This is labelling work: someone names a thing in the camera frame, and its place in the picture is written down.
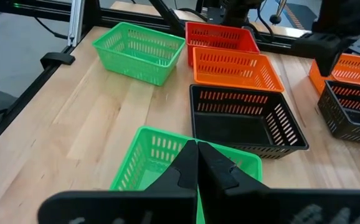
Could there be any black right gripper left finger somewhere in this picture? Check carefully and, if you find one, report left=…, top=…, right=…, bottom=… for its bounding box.
left=37, top=139, right=199, bottom=224

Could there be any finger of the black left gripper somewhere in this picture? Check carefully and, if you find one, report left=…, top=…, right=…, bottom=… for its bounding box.
left=293, top=33, right=326, bottom=77
left=323, top=33, right=360, bottom=77

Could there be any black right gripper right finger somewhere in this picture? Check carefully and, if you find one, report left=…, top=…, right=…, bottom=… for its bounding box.
left=197, top=141, right=360, bottom=224

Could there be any green plastic slotted basket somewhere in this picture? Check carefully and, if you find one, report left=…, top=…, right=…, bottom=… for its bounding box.
left=92, top=21, right=186, bottom=87
left=110, top=126, right=263, bottom=224

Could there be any black plastic slotted basket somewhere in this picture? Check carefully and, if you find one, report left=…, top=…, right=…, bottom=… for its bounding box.
left=189, top=83, right=310, bottom=160
left=316, top=80, right=360, bottom=147

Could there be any red plastic slotted basket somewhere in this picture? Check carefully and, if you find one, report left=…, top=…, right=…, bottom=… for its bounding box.
left=185, top=21, right=261, bottom=67

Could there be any orange plastic slotted basket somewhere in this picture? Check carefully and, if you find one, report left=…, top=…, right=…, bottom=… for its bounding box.
left=192, top=46, right=285, bottom=93
left=308, top=53, right=360, bottom=96

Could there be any black striped floor mat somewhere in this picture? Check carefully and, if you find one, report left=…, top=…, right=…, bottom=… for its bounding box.
left=284, top=2, right=313, bottom=30

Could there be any silver aluminium extrusion post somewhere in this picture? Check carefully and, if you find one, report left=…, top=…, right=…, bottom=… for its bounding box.
left=67, top=0, right=86, bottom=47

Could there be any black floor cable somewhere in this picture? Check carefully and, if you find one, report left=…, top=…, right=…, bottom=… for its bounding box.
left=33, top=17, right=69, bottom=40

